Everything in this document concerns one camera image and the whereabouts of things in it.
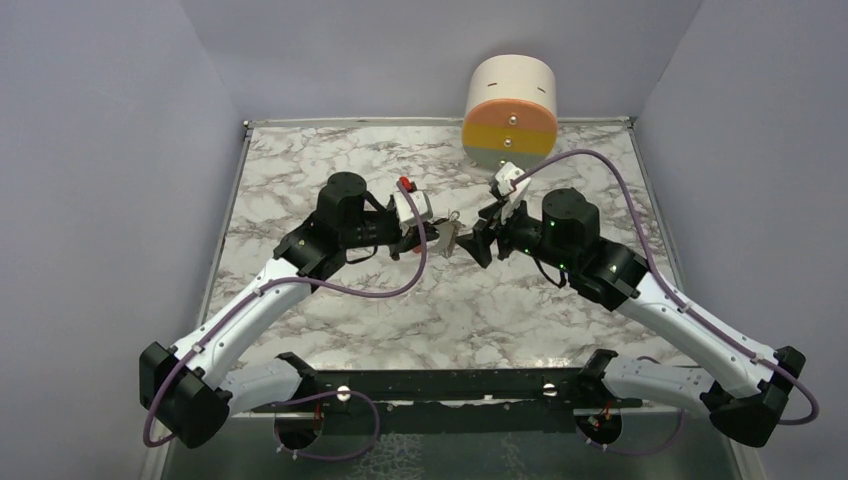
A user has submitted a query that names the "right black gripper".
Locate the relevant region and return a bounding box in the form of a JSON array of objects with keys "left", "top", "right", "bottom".
[{"left": 456, "top": 192, "right": 577, "bottom": 273}]

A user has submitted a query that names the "red keychain with metal chain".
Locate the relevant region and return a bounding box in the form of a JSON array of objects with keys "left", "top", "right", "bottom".
[{"left": 424, "top": 210, "right": 464, "bottom": 258}]

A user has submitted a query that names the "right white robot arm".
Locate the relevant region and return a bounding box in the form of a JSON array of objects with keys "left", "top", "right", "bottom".
[{"left": 457, "top": 188, "right": 806, "bottom": 448}]

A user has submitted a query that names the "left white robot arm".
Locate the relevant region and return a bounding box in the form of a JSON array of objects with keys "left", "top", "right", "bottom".
[{"left": 139, "top": 171, "right": 433, "bottom": 448}]

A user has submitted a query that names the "round pastel drawer cabinet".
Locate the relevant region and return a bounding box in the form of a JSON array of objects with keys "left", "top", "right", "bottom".
[{"left": 461, "top": 54, "right": 559, "bottom": 171}]

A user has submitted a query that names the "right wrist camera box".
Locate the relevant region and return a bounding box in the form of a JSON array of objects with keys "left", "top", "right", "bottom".
[{"left": 492, "top": 162, "right": 532, "bottom": 225}]

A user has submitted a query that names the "black mounting rail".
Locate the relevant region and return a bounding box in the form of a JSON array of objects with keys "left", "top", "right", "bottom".
[{"left": 254, "top": 368, "right": 642, "bottom": 435}]

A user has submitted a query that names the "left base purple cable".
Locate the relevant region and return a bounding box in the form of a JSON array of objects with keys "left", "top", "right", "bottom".
[{"left": 272, "top": 388, "right": 382, "bottom": 462}]

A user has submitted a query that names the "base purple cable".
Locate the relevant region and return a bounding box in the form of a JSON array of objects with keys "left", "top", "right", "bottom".
[
  {"left": 574, "top": 356, "right": 690, "bottom": 460},
  {"left": 272, "top": 388, "right": 382, "bottom": 462}
]

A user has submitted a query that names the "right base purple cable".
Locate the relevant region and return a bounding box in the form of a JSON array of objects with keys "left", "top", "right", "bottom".
[{"left": 574, "top": 356, "right": 690, "bottom": 460}]

